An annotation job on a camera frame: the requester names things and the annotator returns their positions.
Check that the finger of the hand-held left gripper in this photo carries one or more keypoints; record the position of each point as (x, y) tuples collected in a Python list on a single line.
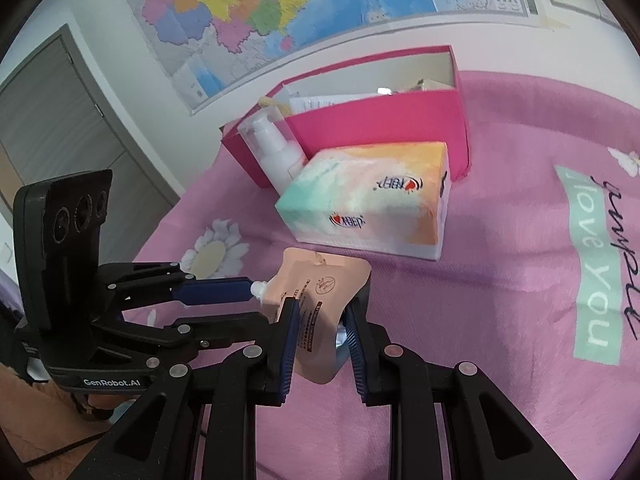
[(215, 290), (235, 321)]

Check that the person's left forearm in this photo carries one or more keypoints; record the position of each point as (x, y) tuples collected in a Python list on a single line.
[(35, 420)]

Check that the colourful wall map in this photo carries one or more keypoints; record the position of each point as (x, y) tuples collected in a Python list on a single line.
[(250, 10)]

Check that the pink printed blanket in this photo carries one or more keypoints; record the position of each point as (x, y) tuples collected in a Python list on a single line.
[(500, 210)]

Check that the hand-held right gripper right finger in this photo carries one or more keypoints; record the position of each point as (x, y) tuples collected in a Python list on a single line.
[(362, 355)]

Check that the person's left hand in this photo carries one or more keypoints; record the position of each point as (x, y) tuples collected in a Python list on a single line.
[(100, 401)]

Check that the white pump bottle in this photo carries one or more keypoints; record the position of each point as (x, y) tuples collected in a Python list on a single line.
[(272, 155)]

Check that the grey door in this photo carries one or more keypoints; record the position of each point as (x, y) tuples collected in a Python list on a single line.
[(60, 125)]

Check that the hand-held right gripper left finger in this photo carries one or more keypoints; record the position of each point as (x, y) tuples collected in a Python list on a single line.
[(285, 355)]

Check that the pastel tissue box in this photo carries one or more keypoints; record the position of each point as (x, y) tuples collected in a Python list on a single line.
[(360, 205)]

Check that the pink cardboard box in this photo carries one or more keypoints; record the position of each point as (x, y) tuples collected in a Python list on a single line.
[(380, 120)]

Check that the peach spout pouch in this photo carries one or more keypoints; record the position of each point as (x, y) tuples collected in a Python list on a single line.
[(320, 285)]

